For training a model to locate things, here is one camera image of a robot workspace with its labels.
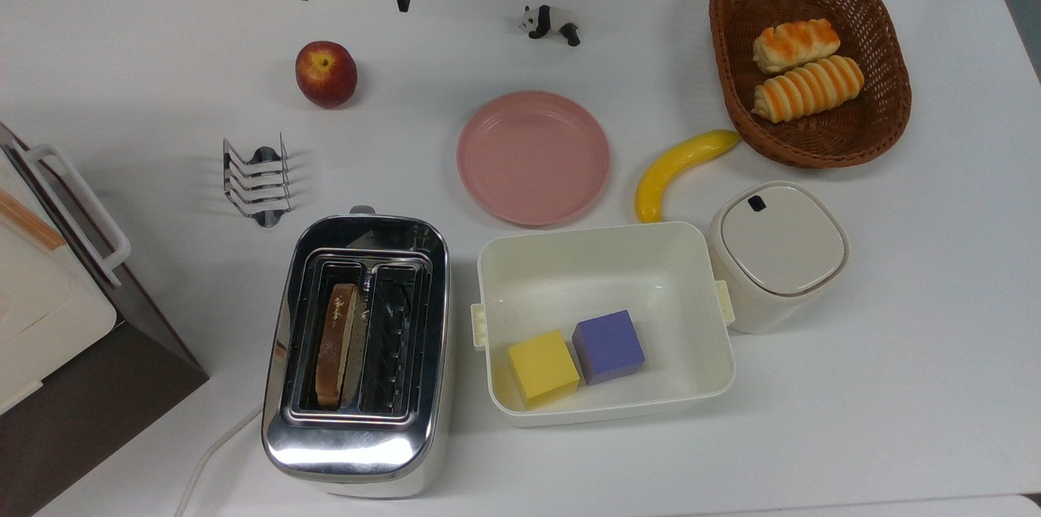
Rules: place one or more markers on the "white oven appliance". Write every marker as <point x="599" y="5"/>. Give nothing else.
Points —
<point x="41" y="306"/>

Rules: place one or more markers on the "red apple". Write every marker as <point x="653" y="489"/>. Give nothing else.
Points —
<point x="326" y="74"/>

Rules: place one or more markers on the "panda figurine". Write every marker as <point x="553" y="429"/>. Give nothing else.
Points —
<point x="546" y="22"/>

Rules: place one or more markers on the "white plastic bin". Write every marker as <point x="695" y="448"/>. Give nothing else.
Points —
<point x="561" y="281"/>

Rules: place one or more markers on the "chrome toaster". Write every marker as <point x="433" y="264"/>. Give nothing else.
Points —
<point x="350" y="444"/>

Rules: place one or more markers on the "purple cube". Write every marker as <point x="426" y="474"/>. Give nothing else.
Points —
<point x="608" y="346"/>

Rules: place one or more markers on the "yellow banana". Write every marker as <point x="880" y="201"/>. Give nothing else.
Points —
<point x="672" y="170"/>

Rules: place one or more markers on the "cream lidded container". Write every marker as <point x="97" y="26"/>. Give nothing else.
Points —
<point x="781" y="253"/>

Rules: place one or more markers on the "metal toast rack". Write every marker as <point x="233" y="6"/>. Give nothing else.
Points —
<point x="257" y="181"/>

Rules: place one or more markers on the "long striped bread roll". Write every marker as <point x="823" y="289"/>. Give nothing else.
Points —
<point x="807" y="89"/>

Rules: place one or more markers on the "short striped bread roll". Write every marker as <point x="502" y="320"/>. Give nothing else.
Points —
<point x="795" y="45"/>

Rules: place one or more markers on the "brown wicker basket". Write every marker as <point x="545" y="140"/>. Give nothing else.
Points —
<point x="862" y="135"/>

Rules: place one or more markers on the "yellow cube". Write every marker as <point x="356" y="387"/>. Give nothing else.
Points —
<point x="542" y="368"/>

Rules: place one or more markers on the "bread slice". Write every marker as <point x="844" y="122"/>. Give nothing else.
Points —
<point x="334" y="345"/>

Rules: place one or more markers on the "pink plate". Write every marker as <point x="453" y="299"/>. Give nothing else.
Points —
<point x="533" y="158"/>

